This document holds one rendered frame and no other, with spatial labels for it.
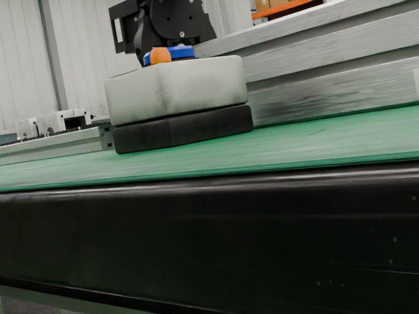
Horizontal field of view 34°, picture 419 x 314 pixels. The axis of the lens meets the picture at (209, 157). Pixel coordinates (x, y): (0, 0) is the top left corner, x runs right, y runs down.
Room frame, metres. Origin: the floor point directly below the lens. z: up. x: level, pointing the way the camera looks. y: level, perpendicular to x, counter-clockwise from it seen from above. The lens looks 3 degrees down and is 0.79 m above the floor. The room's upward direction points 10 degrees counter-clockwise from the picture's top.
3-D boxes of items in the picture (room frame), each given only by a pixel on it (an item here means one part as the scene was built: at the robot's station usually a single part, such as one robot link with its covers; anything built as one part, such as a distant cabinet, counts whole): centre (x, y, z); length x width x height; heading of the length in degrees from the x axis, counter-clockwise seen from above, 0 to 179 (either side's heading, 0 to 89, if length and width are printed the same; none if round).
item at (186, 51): (0.54, 0.02, 0.84); 0.04 x 0.04 x 0.02
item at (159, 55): (0.50, 0.02, 0.85); 0.01 x 0.01 x 0.01
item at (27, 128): (1.78, 0.42, 0.83); 0.11 x 0.10 x 0.10; 125
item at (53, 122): (1.68, 0.34, 0.83); 0.11 x 0.10 x 0.10; 132
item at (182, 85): (0.55, 0.01, 0.81); 0.10 x 0.08 x 0.06; 128
